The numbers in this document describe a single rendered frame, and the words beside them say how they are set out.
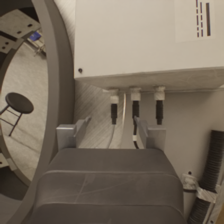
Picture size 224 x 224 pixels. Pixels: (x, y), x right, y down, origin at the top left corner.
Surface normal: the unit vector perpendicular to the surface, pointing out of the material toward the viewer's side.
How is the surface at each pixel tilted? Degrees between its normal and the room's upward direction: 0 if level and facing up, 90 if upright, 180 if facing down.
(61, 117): 50
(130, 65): 90
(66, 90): 42
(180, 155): 90
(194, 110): 90
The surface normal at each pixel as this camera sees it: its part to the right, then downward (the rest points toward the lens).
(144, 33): -0.35, -0.01
